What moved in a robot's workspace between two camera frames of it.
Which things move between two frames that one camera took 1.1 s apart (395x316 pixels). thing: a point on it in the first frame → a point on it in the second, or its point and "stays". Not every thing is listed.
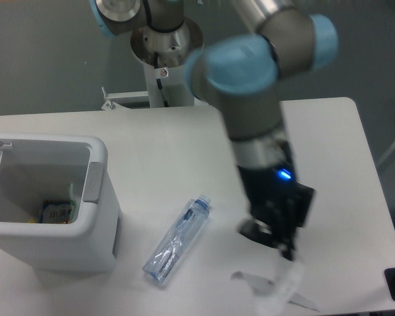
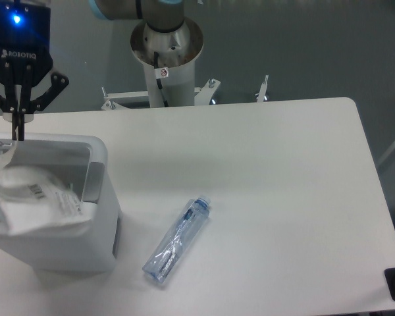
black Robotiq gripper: (274, 195) → (18, 43)
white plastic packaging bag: (272, 297) → (29, 199)
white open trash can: (89, 243) stays
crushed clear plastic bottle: (177, 239) stays
